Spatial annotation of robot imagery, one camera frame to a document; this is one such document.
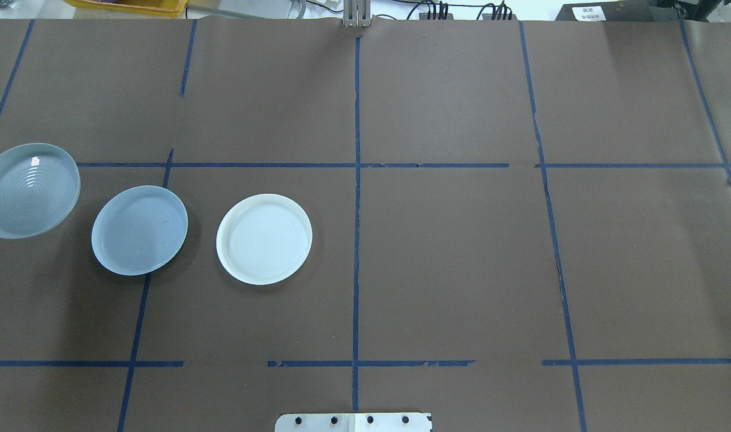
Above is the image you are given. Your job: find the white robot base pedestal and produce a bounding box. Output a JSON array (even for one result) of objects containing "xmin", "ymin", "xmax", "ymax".
[{"xmin": 275, "ymin": 413, "xmax": 433, "ymax": 432}]

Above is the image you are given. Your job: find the pale ribbed glass plate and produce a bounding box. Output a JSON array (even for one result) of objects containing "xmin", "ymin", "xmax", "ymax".
[{"xmin": 0, "ymin": 143, "xmax": 82, "ymax": 240}]

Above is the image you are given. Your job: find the yellow plastic bin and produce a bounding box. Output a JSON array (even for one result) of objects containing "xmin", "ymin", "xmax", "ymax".
[{"xmin": 62, "ymin": 0, "xmax": 188, "ymax": 18}]

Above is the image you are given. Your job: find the black box with label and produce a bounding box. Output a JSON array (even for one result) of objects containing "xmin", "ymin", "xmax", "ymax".
[{"xmin": 555, "ymin": 2, "xmax": 685, "ymax": 22}]

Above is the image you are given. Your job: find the light blue round plate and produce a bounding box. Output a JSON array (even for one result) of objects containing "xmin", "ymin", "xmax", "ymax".
[{"xmin": 91, "ymin": 185, "xmax": 189, "ymax": 277}]

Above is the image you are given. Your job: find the silver laptop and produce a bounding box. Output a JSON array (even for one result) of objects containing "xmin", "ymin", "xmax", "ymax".
[{"xmin": 185, "ymin": 0, "xmax": 307, "ymax": 20}]

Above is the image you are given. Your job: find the white round plate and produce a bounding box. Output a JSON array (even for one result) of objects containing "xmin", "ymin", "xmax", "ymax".
[{"xmin": 216, "ymin": 193, "xmax": 313, "ymax": 286}]

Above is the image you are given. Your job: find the aluminium frame post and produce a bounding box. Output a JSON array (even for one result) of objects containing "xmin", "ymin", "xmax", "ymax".
[{"xmin": 343, "ymin": 0, "xmax": 373, "ymax": 29}]

